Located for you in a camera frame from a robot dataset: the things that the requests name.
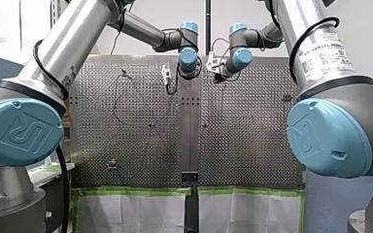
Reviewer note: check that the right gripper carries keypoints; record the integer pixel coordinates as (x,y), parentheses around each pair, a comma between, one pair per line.
(220,77)

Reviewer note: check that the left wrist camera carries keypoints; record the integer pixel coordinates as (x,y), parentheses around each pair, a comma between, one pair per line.
(166,73)

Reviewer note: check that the connector holder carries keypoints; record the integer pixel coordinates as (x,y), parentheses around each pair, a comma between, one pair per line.
(111,165)

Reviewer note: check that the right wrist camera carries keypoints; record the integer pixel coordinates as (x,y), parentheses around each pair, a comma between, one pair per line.
(212,63)

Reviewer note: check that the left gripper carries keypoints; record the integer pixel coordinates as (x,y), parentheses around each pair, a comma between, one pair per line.
(189,75)

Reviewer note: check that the grey board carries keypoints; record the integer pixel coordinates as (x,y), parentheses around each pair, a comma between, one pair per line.
(330,207)

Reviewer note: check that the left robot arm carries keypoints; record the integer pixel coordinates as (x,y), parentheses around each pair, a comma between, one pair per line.
(71,39)

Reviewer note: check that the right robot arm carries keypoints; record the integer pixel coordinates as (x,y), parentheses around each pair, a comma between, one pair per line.
(320,42)

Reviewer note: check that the black upright pole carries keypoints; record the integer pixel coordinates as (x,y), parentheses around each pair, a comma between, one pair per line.
(208,26)

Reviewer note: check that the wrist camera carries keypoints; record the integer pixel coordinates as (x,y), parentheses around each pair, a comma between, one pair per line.
(166,73)
(212,63)

